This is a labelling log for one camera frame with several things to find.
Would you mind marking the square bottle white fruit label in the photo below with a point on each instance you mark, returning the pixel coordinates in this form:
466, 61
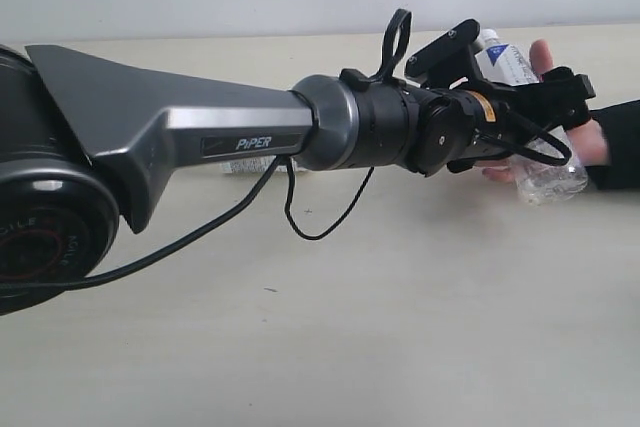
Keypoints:
249, 166

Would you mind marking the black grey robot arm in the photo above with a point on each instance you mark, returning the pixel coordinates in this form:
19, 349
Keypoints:
87, 143

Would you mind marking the tall clear bottle white label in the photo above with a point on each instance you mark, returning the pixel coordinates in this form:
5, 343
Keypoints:
546, 169

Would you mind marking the person's open bare hand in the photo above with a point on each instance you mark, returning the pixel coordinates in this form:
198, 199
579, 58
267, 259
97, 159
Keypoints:
588, 140

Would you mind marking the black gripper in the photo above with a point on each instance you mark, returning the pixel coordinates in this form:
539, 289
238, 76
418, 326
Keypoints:
504, 120

